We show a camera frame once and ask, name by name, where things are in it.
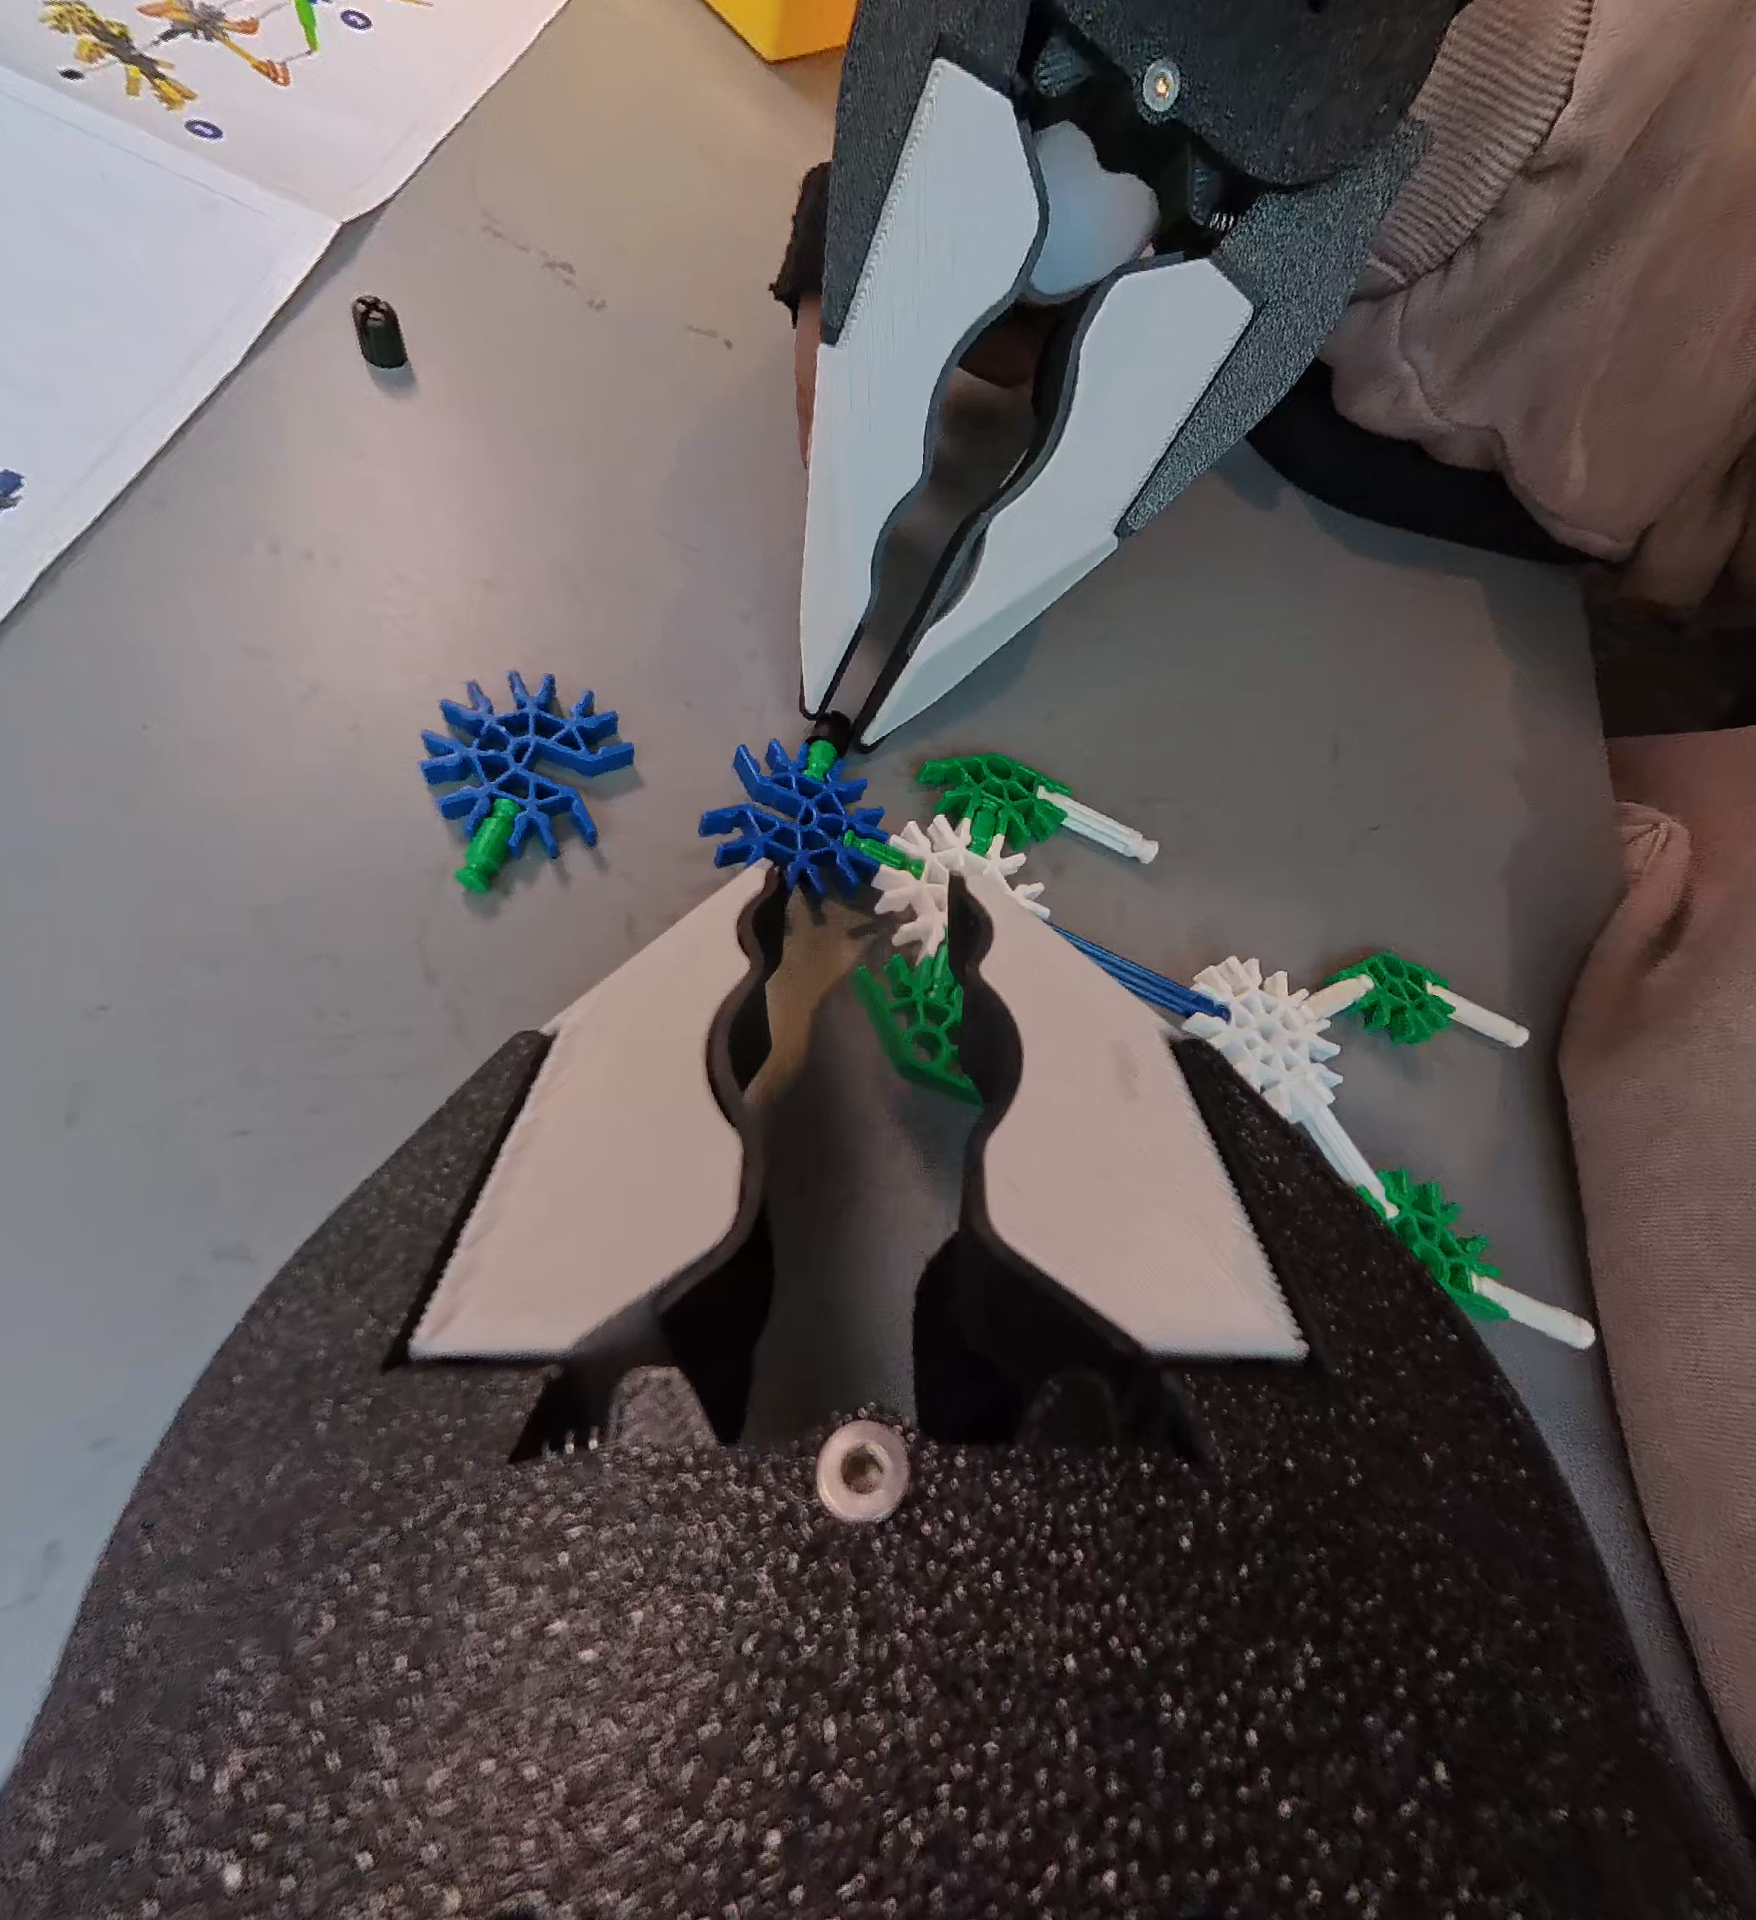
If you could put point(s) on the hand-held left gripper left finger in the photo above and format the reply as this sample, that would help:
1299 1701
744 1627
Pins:
594 1184

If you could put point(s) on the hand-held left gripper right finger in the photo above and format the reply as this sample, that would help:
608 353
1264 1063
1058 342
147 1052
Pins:
1135 1200

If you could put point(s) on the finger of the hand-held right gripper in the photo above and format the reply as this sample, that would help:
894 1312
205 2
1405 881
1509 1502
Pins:
909 302
1135 390

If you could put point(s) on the white green blue toy assembly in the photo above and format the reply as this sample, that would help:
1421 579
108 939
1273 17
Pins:
1277 1036

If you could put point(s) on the yellow plastic bin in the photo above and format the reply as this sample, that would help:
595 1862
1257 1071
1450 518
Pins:
781 28

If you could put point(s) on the blue toy connector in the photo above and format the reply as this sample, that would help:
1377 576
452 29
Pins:
528 757
795 817

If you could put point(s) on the small black toy connector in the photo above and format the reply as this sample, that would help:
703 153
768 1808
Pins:
385 329
827 732

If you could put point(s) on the person's right forearm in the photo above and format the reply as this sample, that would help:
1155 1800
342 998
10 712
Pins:
1570 302

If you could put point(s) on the person's right hand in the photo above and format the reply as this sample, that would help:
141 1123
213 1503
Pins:
1021 353

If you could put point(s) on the person's body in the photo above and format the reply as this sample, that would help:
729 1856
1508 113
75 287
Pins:
1719 1200

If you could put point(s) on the folded paper instruction sheet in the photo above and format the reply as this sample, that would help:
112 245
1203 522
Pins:
70 302

